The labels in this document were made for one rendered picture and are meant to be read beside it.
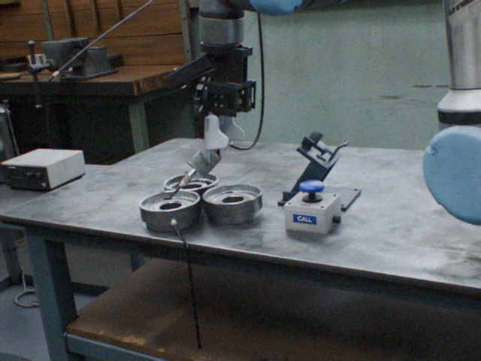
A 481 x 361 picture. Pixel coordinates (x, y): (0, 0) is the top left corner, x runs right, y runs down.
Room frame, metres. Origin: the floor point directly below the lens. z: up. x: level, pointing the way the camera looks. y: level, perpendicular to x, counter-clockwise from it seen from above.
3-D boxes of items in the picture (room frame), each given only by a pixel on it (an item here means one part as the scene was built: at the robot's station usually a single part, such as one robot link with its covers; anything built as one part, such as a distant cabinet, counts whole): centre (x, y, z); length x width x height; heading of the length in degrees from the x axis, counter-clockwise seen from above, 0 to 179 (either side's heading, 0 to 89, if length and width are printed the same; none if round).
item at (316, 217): (0.91, -0.11, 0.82); 0.08 x 0.07 x 0.05; 60
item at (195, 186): (1.08, 0.10, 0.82); 0.10 x 0.10 x 0.04
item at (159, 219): (0.98, 0.13, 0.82); 0.10 x 0.10 x 0.04
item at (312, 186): (0.91, -0.11, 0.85); 0.04 x 0.04 x 0.05
